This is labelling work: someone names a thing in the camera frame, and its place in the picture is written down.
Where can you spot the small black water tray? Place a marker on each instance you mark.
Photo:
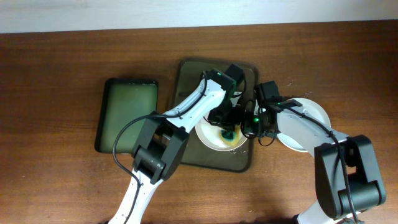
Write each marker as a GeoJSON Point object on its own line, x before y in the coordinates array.
{"type": "Point", "coordinates": [124, 99]}

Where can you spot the green and yellow sponge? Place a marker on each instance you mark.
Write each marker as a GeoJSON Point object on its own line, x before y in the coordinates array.
{"type": "Point", "coordinates": [230, 137]}

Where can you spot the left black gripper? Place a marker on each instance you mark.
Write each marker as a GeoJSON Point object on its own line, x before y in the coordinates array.
{"type": "Point", "coordinates": [216, 119]}

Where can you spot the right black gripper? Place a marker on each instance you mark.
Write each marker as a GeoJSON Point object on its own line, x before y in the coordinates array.
{"type": "Point", "coordinates": [248, 129]}

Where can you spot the large dark serving tray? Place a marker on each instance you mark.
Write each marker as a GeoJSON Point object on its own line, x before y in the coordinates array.
{"type": "Point", "coordinates": [197, 153]}

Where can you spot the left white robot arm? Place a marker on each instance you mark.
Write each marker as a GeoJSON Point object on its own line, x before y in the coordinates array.
{"type": "Point", "coordinates": [162, 140]}

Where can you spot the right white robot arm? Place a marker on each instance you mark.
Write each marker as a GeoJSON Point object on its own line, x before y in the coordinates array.
{"type": "Point", "coordinates": [348, 180]}

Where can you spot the pale grey plate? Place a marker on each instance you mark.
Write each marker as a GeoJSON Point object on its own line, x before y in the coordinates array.
{"type": "Point", "coordinates": [315, 110]}

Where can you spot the pinkish white plate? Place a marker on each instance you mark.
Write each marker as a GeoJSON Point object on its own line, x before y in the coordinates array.
{"type": "Point", "coordinates": [209, 136]}

